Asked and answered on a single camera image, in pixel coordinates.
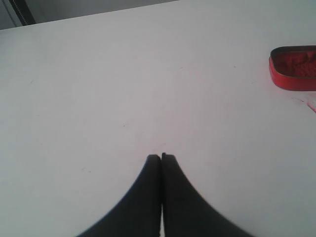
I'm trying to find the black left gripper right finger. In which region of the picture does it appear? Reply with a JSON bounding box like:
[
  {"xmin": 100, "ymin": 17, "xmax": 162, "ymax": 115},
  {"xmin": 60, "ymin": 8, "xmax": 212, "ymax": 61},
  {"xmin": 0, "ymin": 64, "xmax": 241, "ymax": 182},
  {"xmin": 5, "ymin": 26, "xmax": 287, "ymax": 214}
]
[{"xmin": 161, "ymin": 153, "xmax": 251, "ymax": 237}]

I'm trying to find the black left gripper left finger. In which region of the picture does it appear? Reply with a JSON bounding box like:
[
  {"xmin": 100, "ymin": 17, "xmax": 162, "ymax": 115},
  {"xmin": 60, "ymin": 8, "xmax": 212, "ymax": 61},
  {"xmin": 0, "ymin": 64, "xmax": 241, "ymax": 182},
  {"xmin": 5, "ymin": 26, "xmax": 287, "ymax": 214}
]
[{"xmin": 80, "ymin": 155, "xmax": 162, "ymax": 237}]

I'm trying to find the red ink pad tin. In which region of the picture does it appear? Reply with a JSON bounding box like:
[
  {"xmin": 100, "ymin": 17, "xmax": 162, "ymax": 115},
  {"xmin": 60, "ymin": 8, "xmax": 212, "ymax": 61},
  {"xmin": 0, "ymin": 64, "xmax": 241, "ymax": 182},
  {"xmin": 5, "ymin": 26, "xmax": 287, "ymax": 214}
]
[{"xmin": 269, "ymin": 45, "xmax": 316, "ymax": 91}]

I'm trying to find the dark vertical post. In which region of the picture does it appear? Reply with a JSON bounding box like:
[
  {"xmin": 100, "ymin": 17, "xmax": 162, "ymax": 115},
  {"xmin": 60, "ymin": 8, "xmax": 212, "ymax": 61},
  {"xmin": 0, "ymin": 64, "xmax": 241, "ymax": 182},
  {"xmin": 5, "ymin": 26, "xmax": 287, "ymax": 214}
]
[{"xmin": 9, "ymin": 0, "xmax": 36, "ymax": 26}]

